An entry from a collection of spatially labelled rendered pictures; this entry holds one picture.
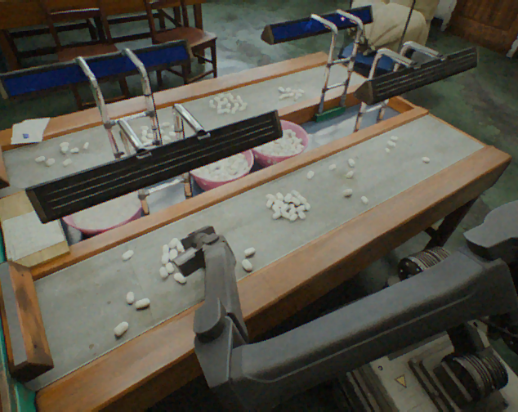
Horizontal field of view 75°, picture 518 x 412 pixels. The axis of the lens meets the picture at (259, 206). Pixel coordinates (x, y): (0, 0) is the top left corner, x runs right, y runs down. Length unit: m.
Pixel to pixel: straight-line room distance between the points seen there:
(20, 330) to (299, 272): 0.68
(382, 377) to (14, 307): 1.03
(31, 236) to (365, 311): 1.01
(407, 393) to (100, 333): 0.91
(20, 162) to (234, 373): 1.32
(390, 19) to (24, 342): 3.81
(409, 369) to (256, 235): 0.65
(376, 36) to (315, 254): 3.18
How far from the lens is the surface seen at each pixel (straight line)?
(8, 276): 1.02
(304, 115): 1.71
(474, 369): 1.17
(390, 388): 1.24
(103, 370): 0.92
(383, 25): 3.98
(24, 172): 1.52
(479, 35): 5.66
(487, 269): 0.41
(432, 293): 0.40
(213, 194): 1.18
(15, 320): 0.94
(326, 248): 1.06
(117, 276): 1.06
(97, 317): 1.01
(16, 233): 1.23
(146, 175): 0.82
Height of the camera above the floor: 1.59
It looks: 46 degrees down
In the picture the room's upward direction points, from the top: 4 degrees clockwise
